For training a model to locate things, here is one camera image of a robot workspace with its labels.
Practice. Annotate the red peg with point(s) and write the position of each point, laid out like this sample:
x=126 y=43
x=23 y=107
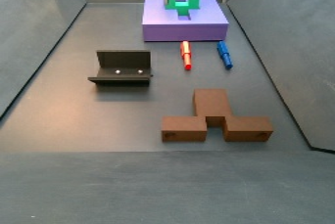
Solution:
x=186 y=54

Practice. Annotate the brown T-shaped block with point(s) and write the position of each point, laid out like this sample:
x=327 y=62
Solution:
x=213 y=113

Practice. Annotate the blue peg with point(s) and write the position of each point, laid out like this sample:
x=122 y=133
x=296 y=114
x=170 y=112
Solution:
x=224 y=54

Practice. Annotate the green U-shaped block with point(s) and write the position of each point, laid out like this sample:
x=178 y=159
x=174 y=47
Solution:
x=182 y=6

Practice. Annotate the black angle fixture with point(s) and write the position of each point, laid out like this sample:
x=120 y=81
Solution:
x=122 y=67

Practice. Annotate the purple base block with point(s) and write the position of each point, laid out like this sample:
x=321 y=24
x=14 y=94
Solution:
x=203 y=25

